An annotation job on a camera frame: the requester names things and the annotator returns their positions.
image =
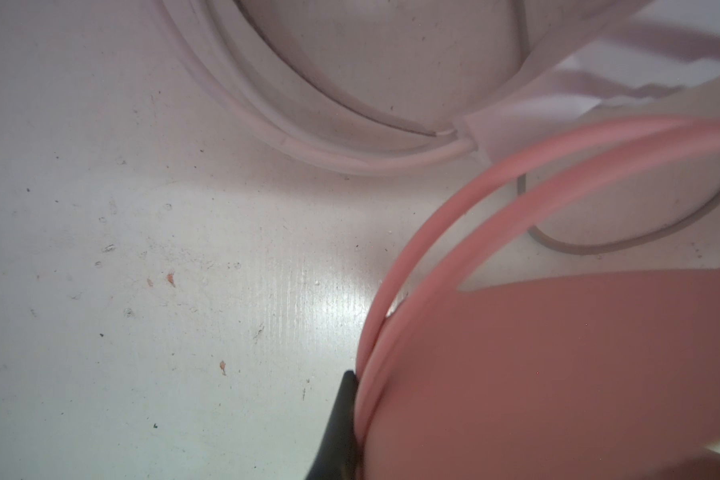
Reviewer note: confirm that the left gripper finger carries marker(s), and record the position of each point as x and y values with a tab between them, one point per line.
337	456

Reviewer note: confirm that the white headphones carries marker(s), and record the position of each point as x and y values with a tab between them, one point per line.
380	87

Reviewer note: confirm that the pink cat-ear headphones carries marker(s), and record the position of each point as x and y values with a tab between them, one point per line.
598	376

